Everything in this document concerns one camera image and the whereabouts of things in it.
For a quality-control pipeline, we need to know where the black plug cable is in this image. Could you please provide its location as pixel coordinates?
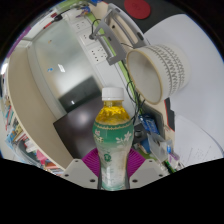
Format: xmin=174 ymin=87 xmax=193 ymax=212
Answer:
xmin=88 ymin=18 xmax=103 ymax=42

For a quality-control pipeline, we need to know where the white paper sheet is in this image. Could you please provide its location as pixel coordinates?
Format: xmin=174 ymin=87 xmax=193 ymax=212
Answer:
xmin=171 ymin=114 xmax=224 ymax=168

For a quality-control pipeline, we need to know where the clear plastic box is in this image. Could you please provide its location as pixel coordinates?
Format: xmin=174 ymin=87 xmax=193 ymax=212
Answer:
xmin=146 ymin=133 xmax=173 ymax=163

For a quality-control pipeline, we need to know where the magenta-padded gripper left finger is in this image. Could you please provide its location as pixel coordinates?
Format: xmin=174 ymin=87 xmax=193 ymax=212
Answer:
xmin=61 ymin=148 xmax=102 ymax=190

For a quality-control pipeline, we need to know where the small blue box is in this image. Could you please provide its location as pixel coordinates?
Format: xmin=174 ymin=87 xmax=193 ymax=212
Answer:
xmin=138 ymin=114 xmax=161 ymax=136

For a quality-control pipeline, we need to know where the black computer monitor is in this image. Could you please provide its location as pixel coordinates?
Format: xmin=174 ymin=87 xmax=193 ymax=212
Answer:
xmin=53 ymin=96 xmax=103 ymax=161

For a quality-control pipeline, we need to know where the green-labelled clear drink bottle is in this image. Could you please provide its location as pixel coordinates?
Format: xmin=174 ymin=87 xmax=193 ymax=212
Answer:
xmin=92 ymin=87 xmax=135 ymax=191

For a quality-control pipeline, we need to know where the black cable bundle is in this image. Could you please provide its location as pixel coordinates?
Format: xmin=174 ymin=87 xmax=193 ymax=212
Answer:
xmin=120 ymin=41 xmax=147 ymax=134

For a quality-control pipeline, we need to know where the purple hanging banner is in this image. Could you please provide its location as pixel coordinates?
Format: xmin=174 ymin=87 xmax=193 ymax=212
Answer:
xmin=6 ymin=24 xmax=33 ymax=58

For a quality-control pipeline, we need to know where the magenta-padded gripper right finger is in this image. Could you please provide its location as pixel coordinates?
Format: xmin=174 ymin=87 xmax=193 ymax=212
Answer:
xmin=125 ymin=148 xmax=169 ymax=190

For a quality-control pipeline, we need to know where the white wall power socket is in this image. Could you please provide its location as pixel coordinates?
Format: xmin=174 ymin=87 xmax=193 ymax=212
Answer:
xmin=89 ymin=46 xmax=113 ymax=66
xmin=74 ymin=20 xmax=88 ymax=32
xmin=81 ymin=31 xmax=98 ymax=46

